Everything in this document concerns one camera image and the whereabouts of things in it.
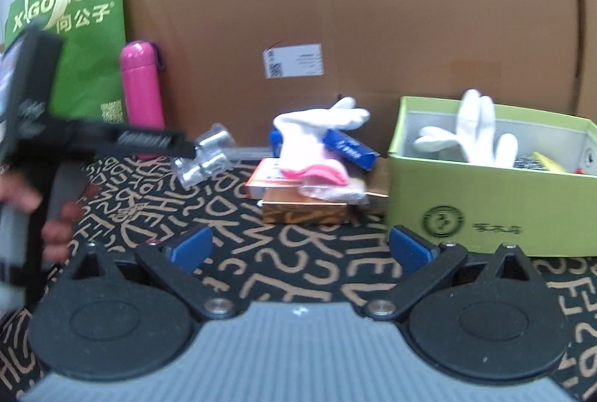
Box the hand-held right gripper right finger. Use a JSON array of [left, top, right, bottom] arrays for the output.
[[363, 225, 542, 321]]

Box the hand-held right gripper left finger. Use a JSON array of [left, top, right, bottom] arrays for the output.
[[60, 224, 236, 321]]

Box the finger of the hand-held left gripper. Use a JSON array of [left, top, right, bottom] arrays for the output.
[[60, 122, 197, 159]]

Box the light green shoe box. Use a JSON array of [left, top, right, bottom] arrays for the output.
[[386, 96, 597, 258]]

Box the shiny gold box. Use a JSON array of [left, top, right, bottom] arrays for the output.
[[260, 187, 350, 224]]

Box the white glove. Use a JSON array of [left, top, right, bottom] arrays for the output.
[[414, 88, 519, 169], [272, 96, 371, 160]]

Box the steel wool scrubber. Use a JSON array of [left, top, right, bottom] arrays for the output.
[[512, 152, 551, 172]]

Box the yellow medicine box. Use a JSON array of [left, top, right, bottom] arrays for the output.
[[532, 150, 571, 174]]

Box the person's left hand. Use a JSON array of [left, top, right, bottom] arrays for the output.
[[0, 175, 84, 263]]

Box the pink thermos bottle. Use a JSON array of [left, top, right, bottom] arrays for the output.
[[119, 40, 167, 160]]

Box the green shopping bag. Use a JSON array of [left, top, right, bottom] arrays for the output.
[[4, 0, 129, 125]]

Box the small brown box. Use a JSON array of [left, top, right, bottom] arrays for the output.
[[366, 158, 391, 216]]

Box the black tan patterned tablecloth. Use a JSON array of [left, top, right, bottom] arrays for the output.
[[0, 152, 597, 402]]

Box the clear plastic wrapper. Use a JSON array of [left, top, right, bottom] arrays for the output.
[[298, 178, 369, 203]]

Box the orange white box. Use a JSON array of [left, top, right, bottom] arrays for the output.
[[246, 158, 304, 199]]

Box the blue rectangular box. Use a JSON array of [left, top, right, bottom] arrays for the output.
[[323, 128, 379, 172]]

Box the pink cloth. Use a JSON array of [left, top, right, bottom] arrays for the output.
[[279, 136, 350, 188]]

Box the white shipping label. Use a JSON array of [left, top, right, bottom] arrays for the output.
[[262, 44, 323, 79]]

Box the brown cardboard backdrop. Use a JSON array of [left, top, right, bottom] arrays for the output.
[[93, 0, 597, 160]]

